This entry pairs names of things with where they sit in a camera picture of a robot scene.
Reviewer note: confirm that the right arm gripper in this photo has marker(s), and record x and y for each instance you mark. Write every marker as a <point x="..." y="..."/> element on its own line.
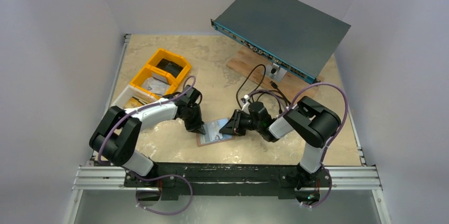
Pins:
<point x="237" y="122"/>

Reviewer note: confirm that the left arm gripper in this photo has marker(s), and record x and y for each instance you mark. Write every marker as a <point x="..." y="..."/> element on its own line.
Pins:
<point x="196" y="126"/>

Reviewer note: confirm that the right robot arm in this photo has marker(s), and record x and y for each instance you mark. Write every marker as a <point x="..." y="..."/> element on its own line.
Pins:
<point x="313" y="122"/>

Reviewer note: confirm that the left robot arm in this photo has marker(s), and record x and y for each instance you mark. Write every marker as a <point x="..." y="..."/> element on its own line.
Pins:
<point x="116" y="136"/>

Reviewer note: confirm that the grey credit cards in bin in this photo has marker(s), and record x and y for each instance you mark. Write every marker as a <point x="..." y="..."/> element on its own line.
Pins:
<point x="156" y="85"/>

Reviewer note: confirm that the yellow bin with cards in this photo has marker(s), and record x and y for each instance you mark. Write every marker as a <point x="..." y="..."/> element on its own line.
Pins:
<point x="149" y="71"/>

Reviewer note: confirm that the yellow cards in white bin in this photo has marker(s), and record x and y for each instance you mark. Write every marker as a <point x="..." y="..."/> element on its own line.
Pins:
<point x="134" y="102"/>

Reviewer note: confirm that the black item in bin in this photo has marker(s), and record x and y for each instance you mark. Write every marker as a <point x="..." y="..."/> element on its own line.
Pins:
<point x="170" y="67"/>

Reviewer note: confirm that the yellow bin with black item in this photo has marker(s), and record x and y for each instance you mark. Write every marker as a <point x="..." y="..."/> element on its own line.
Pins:
<point x="165" y="54"/>

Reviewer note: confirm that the grey socket box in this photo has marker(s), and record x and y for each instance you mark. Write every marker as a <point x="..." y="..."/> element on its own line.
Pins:
<point x="275" y="72"/>

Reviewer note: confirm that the wooden board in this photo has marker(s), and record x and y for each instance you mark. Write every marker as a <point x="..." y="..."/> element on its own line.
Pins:
<point x="245" y="60"/>

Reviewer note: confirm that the white plastic bin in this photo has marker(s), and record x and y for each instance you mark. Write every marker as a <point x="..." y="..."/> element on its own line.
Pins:
<point x="130" y="91"/>

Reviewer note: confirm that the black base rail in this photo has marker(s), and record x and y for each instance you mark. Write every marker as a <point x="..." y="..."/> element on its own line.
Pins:
<point x="171" y="180"/>

